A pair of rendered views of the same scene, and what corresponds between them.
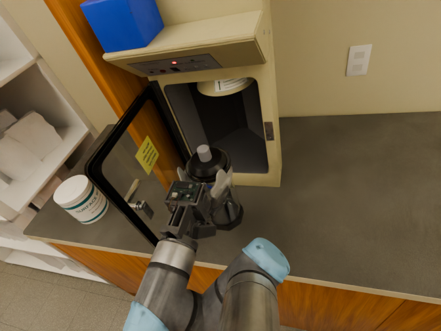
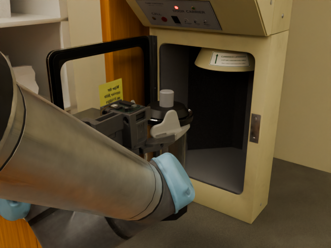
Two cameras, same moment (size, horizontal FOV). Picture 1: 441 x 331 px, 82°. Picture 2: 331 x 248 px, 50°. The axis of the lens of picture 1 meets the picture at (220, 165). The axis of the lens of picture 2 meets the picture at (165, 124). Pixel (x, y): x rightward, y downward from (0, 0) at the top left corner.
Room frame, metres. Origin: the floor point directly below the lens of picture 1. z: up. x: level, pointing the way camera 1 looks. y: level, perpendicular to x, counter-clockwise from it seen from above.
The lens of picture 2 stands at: (-0.24, -0.08, 1.51)
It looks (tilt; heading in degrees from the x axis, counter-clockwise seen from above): 22 degrees down; 9
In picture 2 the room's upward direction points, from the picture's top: straight up
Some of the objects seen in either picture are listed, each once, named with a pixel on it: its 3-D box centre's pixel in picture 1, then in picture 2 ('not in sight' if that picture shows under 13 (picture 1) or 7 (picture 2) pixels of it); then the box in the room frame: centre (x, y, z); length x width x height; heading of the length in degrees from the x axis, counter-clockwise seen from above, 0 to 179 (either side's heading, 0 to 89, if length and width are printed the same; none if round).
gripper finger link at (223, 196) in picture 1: (212, 200); (150, 141); (0.33, 0.04, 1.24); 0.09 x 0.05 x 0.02; 127
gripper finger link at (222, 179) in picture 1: (221, 178); (171, 124); (0.36, 0.01, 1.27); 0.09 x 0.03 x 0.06; 127
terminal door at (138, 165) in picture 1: (156, 175); (109, 126); (0.52, 0.18, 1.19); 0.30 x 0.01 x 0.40; 153
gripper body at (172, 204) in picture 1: (187, 215); (115, 135); (0.30, 0.09, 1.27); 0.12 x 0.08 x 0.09; 152
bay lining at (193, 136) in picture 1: (229, 110); (223, 105); (0.71, -0.09, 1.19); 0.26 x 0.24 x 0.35; 63
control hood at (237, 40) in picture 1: (187, 57); (190, 8); (0.55, -0.01, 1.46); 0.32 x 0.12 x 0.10; 63
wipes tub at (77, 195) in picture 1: (83, 199); not in sight; (0.71, 0.54, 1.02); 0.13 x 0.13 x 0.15
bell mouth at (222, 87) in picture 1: (224, 70); (229, 53); (0.68, -0.10, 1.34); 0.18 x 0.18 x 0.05
